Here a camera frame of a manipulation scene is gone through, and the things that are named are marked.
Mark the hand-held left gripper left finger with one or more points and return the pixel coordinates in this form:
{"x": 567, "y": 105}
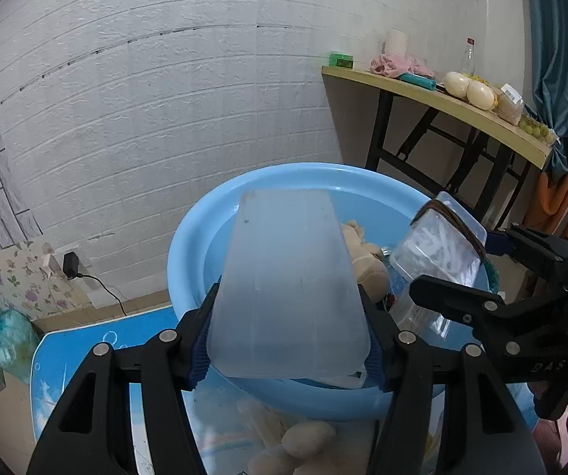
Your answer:
{"x": 197, "y": 361}

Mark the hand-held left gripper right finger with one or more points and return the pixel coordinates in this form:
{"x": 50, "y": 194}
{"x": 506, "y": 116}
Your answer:
{"x": 376, "y": 366}

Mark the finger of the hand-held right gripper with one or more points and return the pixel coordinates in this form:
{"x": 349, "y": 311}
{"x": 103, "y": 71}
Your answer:
{"x": 494, "y": 244}
{"x": 462, "y": 302}

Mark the brown elastic band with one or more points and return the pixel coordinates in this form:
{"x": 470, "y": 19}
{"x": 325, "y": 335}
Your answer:
{"x": 462, "y": 227}

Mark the clear plastic swab box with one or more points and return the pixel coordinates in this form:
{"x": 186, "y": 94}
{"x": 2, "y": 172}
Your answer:
{"x": 432, "y": 267}

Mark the clear plastic bottle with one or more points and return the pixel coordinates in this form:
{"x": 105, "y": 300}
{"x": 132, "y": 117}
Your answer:
{"x": 394, "y": 279}

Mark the blue plastic basin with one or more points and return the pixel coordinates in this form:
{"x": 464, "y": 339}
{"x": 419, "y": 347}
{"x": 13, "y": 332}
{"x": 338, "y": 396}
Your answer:
{"x": 205, "y": 257}

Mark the translucent plastic container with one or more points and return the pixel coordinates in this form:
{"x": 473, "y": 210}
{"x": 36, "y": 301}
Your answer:
{"x": 284, "y": 282}

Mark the blue printed desktop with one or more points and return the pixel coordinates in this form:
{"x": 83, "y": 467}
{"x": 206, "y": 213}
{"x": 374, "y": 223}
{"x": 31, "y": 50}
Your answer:
{"x": 91, "y": 326}

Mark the orange cloth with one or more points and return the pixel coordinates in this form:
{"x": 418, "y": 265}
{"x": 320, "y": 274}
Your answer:
{"x": 548, "y": 203}

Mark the bunch of green grapes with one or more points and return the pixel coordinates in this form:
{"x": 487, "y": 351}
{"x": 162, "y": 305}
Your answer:
{"x": 538, "y": 128}

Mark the beige plush cow toy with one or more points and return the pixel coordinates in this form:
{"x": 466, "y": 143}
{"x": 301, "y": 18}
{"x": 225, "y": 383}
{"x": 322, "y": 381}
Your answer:
{"x": 368, "y": 272}

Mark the cream plush toy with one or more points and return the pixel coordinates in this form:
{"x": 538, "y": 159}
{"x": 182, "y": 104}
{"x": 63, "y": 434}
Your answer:
{"x": 299, "y": 443}

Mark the packet of brown grains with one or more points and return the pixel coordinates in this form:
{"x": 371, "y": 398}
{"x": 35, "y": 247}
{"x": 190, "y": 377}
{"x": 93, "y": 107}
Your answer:
{"x": 509, "y": 105}

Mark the cream egg-shaped object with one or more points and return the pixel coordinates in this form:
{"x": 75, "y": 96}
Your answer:
{"x": 456, "y": 85}
{"x": 480, "y": 95}

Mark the wooden folding table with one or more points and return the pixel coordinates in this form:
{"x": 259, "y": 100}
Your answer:
{"x": 412, "y": 91}

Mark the teal tube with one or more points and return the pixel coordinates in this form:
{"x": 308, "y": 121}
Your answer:
{"x": 416, "y": 81}

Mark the clear glass bottle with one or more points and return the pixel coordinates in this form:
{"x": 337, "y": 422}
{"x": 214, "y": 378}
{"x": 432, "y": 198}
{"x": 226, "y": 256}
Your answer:
{"x": 468, "y": 59}

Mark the green plastic bag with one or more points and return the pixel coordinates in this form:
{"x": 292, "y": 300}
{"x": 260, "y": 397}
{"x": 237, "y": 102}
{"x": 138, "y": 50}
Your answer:
{"x": 9, "y": 339}

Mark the pink cloth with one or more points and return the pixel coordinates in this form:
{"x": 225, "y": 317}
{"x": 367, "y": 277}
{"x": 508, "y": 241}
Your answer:
{"x": 397, "y": 65}

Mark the stack of paper cups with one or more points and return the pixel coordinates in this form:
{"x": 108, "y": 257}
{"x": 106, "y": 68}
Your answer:
{"x": 396, "y": 43}

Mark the green box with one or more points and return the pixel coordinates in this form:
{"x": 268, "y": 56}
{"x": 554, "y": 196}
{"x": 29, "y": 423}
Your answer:
{"x": 341, "y": 60}

